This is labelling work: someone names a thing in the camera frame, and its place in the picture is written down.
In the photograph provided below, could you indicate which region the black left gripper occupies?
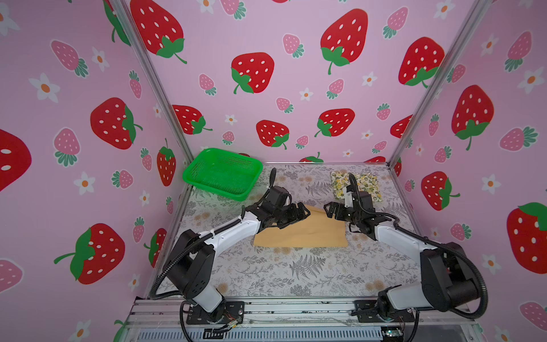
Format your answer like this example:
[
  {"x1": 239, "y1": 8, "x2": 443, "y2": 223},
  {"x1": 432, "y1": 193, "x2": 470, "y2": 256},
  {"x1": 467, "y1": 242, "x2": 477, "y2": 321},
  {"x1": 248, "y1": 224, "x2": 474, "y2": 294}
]
[{"x1": 271, "y1": 201, "x2": 311, "y2": 228}]

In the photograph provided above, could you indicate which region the tan skirt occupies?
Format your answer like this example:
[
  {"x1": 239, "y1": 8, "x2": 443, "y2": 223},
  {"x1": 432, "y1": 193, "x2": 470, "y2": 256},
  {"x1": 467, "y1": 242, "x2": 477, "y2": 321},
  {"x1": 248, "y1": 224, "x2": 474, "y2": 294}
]
[{"x1": 254, "y1": 207, "x2": 348, "y2": 248}]

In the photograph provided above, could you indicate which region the lemon print skirt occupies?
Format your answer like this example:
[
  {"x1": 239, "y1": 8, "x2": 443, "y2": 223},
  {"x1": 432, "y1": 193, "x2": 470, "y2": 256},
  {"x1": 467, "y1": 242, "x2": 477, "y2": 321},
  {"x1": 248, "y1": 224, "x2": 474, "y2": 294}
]
[{"x1": 330, "y1": 171, "x2": 383, "y2": 202}]

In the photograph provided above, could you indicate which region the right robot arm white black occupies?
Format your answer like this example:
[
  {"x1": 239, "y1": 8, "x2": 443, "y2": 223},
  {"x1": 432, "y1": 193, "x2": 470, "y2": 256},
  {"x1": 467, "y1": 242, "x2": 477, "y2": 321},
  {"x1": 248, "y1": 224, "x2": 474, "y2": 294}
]
[{"x1": 323, "y1": 192, "x2": 489, "y2": 319}]

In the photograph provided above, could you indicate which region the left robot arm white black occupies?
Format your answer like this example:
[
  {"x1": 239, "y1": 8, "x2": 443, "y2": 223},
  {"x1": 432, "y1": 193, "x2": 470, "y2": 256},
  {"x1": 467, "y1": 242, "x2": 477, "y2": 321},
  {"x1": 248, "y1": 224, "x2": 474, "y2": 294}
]
[{"x1": 164, "y1": 186, "x2": 311, "y2": 316}]

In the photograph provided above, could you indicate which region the green plastic basket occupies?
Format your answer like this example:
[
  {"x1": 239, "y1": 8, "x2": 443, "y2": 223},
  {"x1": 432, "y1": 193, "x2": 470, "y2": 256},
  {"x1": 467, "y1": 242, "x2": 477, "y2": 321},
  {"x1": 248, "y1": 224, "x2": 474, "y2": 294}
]
[{"x1": 183, "y1": 148, "x2": 264, "y2": 202}]

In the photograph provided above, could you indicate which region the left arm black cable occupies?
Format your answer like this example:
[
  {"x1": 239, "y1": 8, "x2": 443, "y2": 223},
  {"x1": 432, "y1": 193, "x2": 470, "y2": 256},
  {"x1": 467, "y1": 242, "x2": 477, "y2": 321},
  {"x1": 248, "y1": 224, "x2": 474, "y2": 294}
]
[{"x1": 148, "y1": 167, "x2": 293, "y2": 342}]

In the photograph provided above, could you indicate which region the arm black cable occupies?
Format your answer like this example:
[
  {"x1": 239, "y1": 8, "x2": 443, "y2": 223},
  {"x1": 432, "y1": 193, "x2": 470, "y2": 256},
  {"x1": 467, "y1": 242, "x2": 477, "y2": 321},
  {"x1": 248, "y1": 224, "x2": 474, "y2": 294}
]
[
  {"x1": 148, "y1": 167, "x2": 293, "y2": 342},
  {"x1": 348, "y1": 172, "x2": 489, "y2": 342}
]

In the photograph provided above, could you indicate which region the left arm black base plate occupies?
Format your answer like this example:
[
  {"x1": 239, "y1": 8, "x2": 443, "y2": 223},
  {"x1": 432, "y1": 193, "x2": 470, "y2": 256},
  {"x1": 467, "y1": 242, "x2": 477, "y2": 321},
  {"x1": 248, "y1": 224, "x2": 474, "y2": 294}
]
[{"x1": 185, "y1": 301, "x2": 245, "y2": 325}]

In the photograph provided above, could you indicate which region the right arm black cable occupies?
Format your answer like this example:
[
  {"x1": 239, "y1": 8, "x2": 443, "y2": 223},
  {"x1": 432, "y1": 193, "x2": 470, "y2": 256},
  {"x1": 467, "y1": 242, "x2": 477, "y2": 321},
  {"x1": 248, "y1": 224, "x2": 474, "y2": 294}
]
[{"x1": 348, "y1": 172, "x2": 489, "y2": 342}]

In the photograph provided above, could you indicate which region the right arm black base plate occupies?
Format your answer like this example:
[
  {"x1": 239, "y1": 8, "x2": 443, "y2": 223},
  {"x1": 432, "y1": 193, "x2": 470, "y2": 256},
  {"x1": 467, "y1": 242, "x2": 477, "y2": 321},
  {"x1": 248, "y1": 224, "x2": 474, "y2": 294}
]
[{"x1": 350, "y1": 300, "x2": 415, "y2": 323}]

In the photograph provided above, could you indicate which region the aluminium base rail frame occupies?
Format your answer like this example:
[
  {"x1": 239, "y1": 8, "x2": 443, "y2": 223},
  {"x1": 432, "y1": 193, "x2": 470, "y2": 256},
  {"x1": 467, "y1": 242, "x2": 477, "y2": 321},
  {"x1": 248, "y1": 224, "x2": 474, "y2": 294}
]
[{"x1": 116, "y1": 297, "x2": 486, "y2": 341}]

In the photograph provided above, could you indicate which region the aluminium corner post right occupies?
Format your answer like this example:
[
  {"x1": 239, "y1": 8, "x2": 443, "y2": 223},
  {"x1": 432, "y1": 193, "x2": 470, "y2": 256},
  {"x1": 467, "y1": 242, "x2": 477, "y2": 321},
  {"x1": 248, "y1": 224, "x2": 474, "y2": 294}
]
[{"x1": 387, "y1": 0, "x2": 491, "y2": 171}]

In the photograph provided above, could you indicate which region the aluminium corner post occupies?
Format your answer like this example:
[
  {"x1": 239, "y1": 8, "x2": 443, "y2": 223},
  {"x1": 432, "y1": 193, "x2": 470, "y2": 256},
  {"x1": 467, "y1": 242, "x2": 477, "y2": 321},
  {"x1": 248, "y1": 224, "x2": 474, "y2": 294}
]
[
  {"x1": 111, "y1": 1, "x2": 194, "y2": 162},
  {"x1": 387, "y1": 0, "x2": 491, "y2": 171}
]

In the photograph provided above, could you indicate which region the aluminium corner post left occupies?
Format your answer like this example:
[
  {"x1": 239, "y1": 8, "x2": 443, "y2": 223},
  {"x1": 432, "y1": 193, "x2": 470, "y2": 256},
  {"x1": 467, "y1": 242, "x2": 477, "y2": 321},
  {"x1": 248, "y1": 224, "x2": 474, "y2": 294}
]
[{"x1": 111, "y1": 1, "x2": 194, "y2": 162}]

